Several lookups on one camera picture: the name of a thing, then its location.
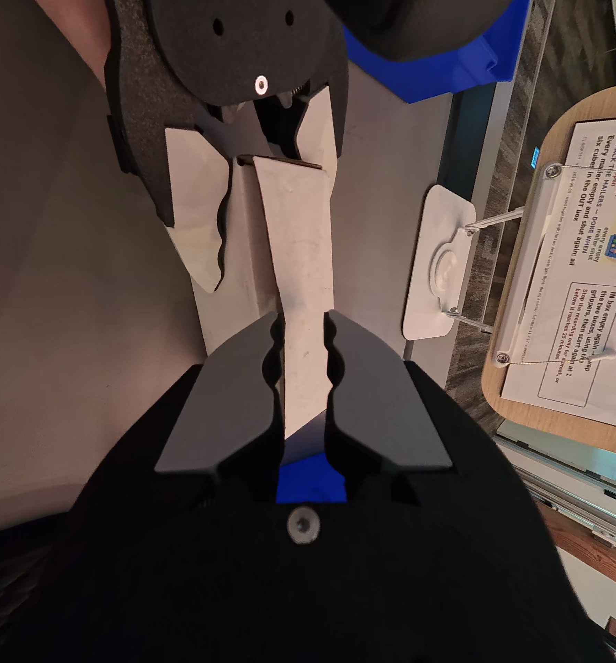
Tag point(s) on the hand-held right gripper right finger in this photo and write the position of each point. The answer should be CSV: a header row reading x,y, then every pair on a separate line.
x,y
385,409

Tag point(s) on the white cardboard mailer box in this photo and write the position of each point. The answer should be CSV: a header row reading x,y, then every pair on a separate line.
x,y
302,248

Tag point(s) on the wooden beam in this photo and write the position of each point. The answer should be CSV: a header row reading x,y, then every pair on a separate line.
x,y
587,549

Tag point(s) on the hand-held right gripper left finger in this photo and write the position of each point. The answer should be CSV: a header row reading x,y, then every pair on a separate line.
x,y
220,409

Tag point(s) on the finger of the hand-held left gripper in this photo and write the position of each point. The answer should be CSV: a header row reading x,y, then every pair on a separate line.
x,y
196,207
321,129

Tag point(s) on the white stand base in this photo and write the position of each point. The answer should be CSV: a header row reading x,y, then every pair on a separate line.
x,y
440,228

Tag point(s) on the metal stand rod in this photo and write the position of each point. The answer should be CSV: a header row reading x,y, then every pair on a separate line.
x,y
471,320
494,219

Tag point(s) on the person's left forearm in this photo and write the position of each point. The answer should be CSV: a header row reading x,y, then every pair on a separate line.
x,y
72,23

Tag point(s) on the small blue sign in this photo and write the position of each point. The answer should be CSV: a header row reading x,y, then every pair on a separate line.
x,y
535,158

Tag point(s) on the printed instruction sheet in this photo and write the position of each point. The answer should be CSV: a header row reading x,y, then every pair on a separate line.
x,y
597,217

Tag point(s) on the white bracket bar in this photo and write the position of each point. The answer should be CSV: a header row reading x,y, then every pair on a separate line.
x,y
533,248

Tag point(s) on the aluminium frame rail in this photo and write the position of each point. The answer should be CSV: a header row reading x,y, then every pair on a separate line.
x,y
561,471

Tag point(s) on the clipboard with instruction sheet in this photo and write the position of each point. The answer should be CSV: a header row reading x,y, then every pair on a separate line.
x,y
541,419

